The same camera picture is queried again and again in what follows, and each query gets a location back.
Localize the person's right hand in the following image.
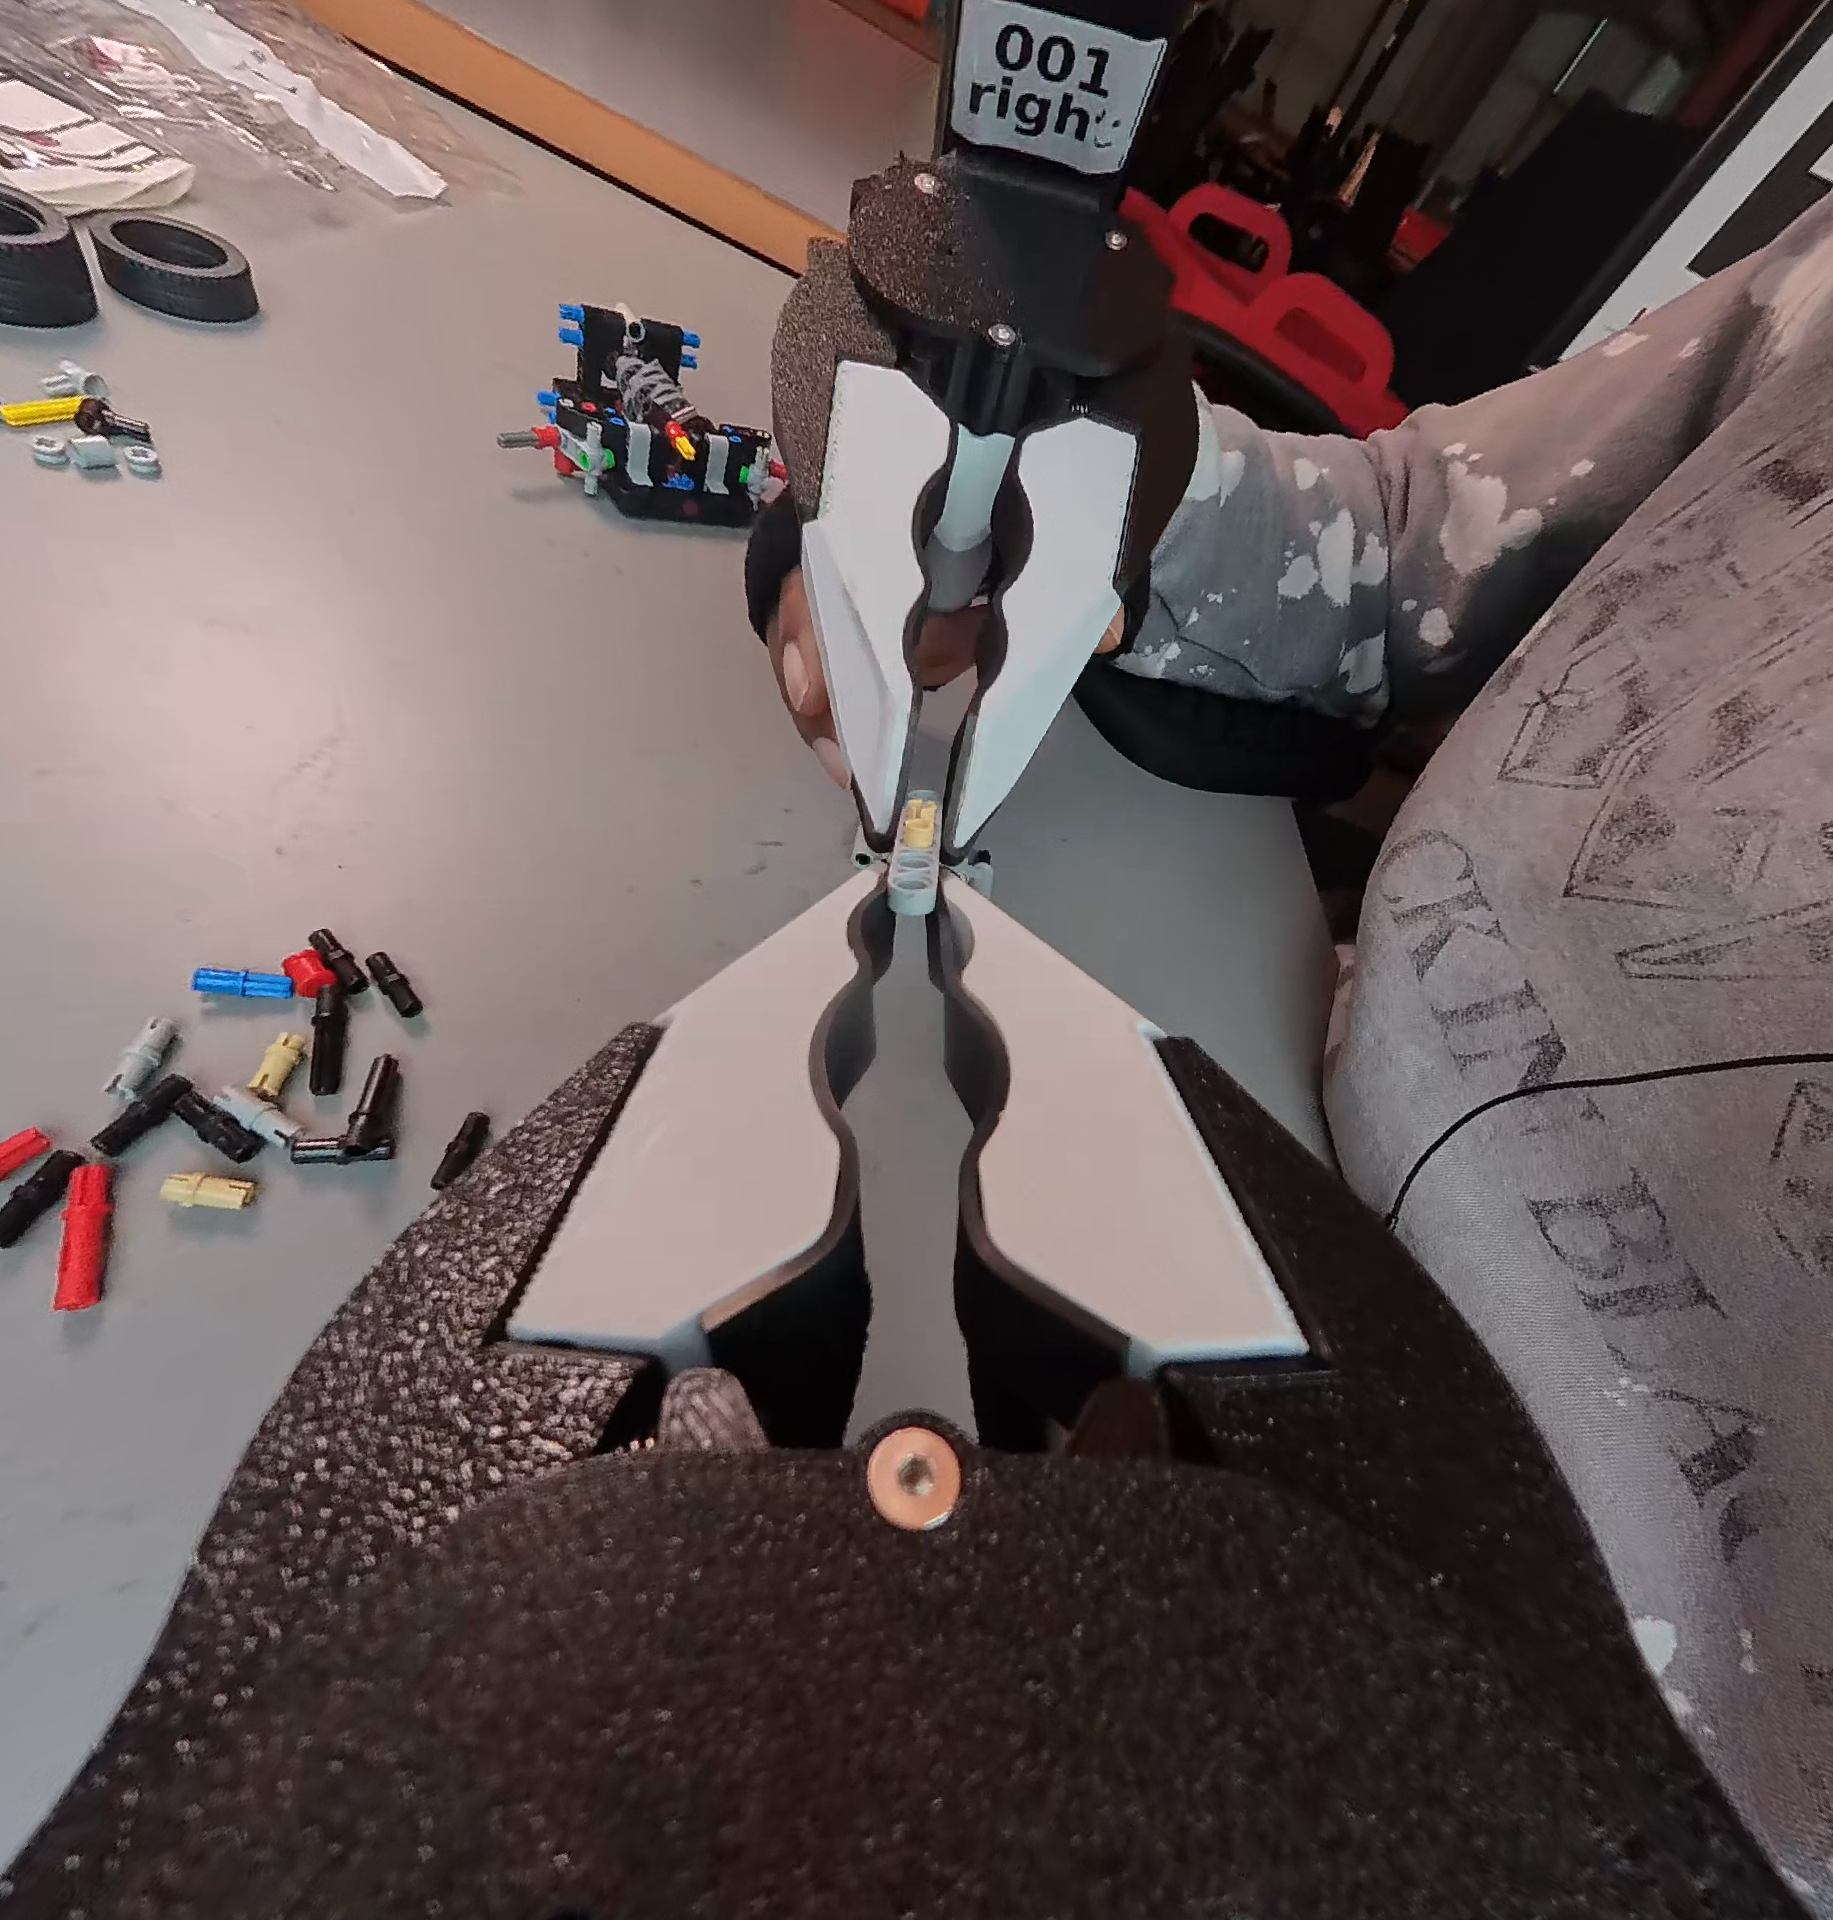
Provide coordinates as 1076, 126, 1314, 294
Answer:
774, 569, 857, 788

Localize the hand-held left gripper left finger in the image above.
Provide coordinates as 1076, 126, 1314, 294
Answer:
505, 874, 893, 1369

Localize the person's right forearm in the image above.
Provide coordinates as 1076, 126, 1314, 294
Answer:
1116, 381, 1653, 728

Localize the grey toy brick beam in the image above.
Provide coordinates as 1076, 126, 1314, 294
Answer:
855, 787, 993, 919

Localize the white instruction booklet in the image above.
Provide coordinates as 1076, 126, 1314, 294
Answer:
0, 45, 197, 212

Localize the black toy brick chassis assembly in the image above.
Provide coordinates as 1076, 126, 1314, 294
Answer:
499, 301, 789, 529

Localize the thin black cable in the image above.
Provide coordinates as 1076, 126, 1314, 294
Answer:
1380, 1050, 1833, 1233

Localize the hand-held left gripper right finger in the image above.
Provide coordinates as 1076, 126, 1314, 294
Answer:
927, 876, 1307, 1374

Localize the clear plastic bag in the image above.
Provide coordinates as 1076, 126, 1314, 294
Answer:
120, 0, 451, 204

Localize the framed black white marker sign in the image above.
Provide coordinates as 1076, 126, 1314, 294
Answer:
1681, 0, 1833, 287

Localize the red plastic stool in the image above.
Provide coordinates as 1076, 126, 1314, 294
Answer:
1231, 270, 1412, 437
1156, 186, 1297, 285

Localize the pile of small plastic pins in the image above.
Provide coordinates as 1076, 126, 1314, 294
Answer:
0, 930, 495, 1314

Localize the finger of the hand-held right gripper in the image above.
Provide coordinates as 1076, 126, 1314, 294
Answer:
799, 359, 953, 842
953, 425, 1143, 845

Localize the grey desk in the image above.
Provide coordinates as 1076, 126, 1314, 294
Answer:
0, 0, 1343, 1920

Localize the black rubber toy tyre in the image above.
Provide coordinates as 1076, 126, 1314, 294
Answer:
0, 172, 107, 333
88, 214, 262, 323

